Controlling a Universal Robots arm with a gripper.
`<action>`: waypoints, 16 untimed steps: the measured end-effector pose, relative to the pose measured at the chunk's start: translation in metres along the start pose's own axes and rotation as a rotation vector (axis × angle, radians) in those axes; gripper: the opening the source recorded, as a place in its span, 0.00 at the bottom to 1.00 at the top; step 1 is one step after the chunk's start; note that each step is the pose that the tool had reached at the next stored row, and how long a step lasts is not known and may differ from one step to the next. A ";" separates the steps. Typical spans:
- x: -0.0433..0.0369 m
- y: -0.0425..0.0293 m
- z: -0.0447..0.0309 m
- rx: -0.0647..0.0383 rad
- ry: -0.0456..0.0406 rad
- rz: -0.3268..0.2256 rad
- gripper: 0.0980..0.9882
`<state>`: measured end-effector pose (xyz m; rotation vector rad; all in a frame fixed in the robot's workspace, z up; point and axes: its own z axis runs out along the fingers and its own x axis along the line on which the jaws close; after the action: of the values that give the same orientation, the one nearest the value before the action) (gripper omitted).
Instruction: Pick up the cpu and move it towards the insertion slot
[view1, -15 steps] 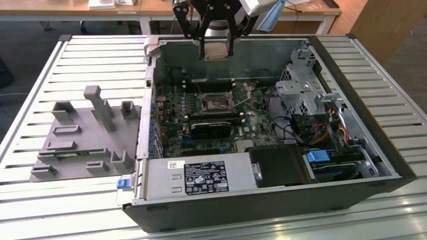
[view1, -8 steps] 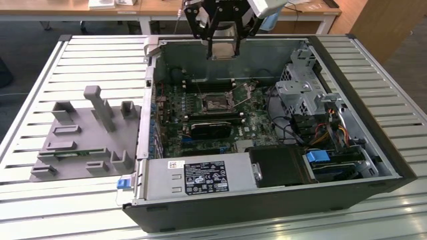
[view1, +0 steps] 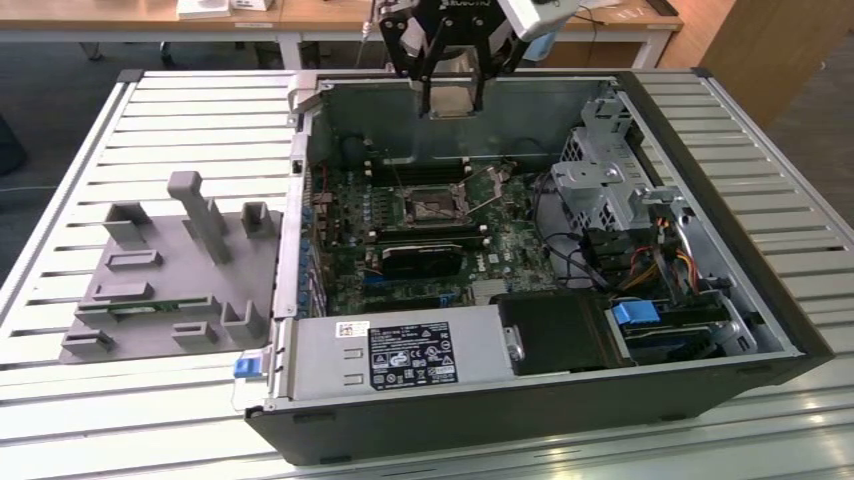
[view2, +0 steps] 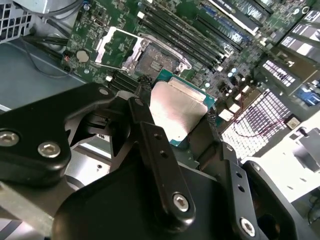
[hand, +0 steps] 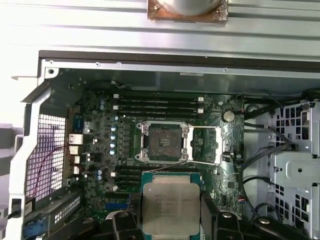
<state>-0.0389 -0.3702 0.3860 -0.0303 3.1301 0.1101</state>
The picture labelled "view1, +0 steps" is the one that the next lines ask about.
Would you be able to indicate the green motherboard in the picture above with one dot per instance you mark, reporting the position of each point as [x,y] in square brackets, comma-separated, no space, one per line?
[507,250]

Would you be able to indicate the black plastic shroud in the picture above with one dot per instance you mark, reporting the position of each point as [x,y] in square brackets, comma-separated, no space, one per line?
[560,332]

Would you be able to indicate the silver drive cage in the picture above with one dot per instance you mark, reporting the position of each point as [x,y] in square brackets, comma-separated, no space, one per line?
[603,190]

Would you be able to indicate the grey power supply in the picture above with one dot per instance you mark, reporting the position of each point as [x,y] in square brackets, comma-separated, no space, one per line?
[400,357]

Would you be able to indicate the black graphics card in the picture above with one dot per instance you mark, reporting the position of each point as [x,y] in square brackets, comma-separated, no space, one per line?
[421,262]

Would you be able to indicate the silver CPU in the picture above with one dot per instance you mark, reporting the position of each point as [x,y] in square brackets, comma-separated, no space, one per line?
[453,102]

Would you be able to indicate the thin locking lever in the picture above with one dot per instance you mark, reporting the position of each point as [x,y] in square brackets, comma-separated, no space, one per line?
[397,175]

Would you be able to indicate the blue case latch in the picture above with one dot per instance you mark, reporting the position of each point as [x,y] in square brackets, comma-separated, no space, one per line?
[248,365]

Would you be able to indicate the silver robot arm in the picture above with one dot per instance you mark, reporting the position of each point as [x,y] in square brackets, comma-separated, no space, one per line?
[415,37]

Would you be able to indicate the black open PC case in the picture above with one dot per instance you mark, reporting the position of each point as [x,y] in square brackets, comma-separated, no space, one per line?
[533,415]

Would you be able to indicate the blue disk carrier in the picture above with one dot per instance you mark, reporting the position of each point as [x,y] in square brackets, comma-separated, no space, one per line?
[633,314]

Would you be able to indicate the grey parts rack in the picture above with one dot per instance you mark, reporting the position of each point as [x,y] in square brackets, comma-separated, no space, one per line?
[166,280]

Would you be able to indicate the green RAM stick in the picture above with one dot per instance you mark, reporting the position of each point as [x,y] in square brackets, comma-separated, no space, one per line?
[156,306]

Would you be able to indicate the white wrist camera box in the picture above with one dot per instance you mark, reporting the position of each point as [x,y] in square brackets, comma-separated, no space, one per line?
[536,17]

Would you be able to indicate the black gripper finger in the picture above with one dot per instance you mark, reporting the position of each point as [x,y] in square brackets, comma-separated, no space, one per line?
[427,97]
[480,95]

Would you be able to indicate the black RAM slots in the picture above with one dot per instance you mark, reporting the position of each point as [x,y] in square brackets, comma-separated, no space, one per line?
[433,235]
[416,172]

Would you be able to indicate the wooden cabinet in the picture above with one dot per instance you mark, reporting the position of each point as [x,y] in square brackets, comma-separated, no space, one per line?
[773,55]

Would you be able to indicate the silver chipset heatsink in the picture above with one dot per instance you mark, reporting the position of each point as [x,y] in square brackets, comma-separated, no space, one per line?
[492,290]

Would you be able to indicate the CPU socket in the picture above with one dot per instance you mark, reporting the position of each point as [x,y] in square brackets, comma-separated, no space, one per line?
[429,206]

